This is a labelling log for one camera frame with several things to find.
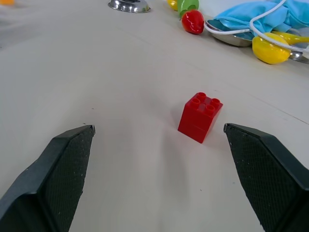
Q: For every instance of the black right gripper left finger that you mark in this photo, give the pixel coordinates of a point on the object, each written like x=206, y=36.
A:
x=58, y=174

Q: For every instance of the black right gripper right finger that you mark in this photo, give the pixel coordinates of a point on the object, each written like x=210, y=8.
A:
x=265, y=174

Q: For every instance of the red toy brick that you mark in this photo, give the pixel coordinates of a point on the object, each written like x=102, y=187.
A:
x=199, y=118

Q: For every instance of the yellow toy lemon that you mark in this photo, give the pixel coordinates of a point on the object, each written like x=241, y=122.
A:
x=270, y=49

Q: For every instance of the yellow toy banana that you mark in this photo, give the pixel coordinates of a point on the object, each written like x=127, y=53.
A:
x=290, y=37

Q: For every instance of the steel plate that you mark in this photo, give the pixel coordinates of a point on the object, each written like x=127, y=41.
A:
x=229, y=36

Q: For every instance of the blue cloth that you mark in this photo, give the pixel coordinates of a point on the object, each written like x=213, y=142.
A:
x=260, y=14

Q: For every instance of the orange toy fruit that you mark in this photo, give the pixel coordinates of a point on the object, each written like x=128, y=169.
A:
x=6, y=2

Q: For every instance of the round steel bowl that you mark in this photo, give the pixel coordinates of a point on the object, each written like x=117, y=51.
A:
x=129, y=6

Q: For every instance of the green toy pepper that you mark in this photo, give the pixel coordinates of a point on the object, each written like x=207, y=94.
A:
x=186, y=6

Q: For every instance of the small yellow toy fruit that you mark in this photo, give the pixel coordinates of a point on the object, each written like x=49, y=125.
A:
x=172, y=4

